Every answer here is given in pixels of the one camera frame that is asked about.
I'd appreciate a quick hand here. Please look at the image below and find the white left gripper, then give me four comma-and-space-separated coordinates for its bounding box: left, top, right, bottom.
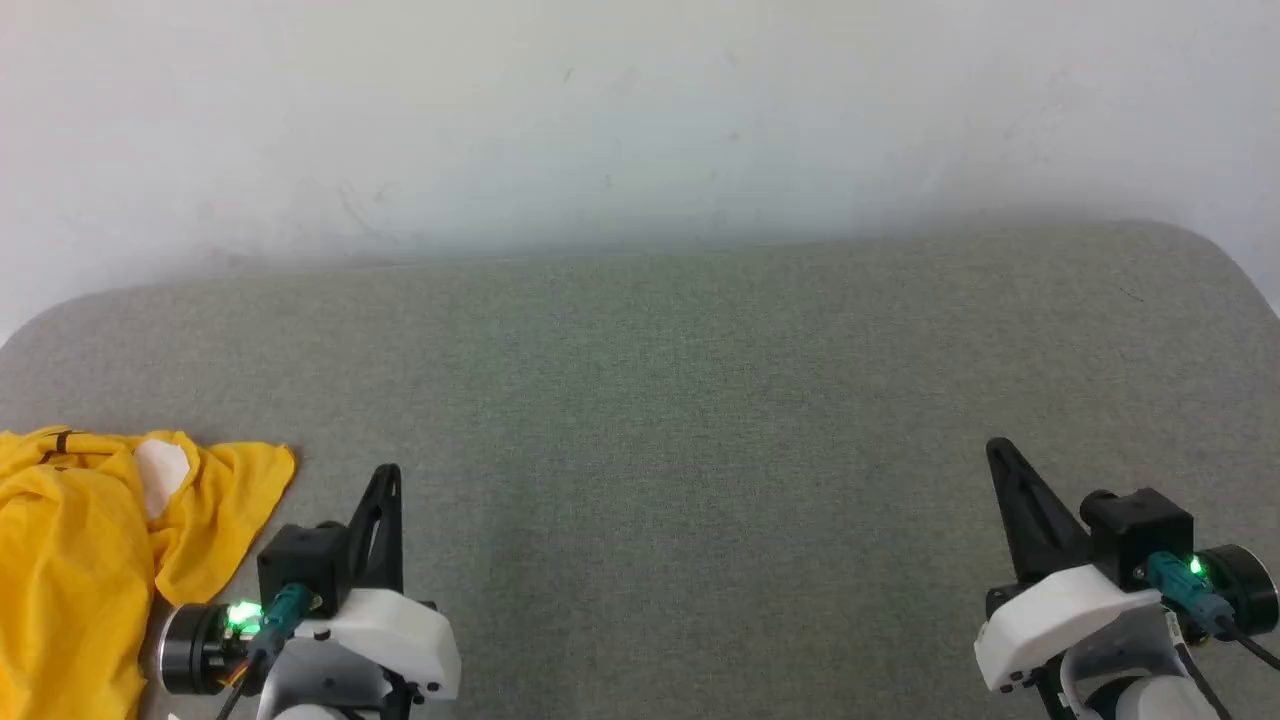
285, 465, 462, 707

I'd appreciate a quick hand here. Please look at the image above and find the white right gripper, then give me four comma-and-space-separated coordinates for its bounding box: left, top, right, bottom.
975, 437, 1169, 693

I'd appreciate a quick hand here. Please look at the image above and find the yellow garment with white patch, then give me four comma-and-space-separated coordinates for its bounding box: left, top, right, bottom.
0, 427, 298, 720

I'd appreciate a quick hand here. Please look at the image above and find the grey-green fabric sofa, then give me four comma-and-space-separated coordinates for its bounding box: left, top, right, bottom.
0, 220, 1280, 720

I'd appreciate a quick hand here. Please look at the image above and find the left cable with teal plug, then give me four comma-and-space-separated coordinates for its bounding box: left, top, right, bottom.
215, 583, 323, 720

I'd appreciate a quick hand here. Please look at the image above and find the cable with teal plug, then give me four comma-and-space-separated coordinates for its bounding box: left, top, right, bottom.
1143, 552, 1280, 671
215, 583, 323, 720

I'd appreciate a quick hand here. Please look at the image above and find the right cable with teal plug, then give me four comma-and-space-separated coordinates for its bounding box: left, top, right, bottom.
1143, 552, 1280, 671

